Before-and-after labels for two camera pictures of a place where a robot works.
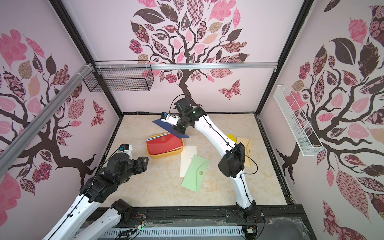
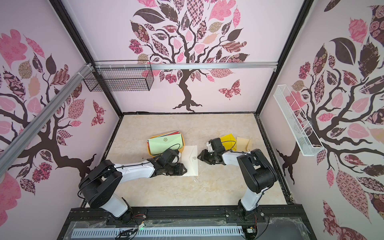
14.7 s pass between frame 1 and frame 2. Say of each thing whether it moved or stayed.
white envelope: stayed
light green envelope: moved
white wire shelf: stayed
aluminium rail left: stayed
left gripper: moved
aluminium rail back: stayed
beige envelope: stayed
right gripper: moved
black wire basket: stayed
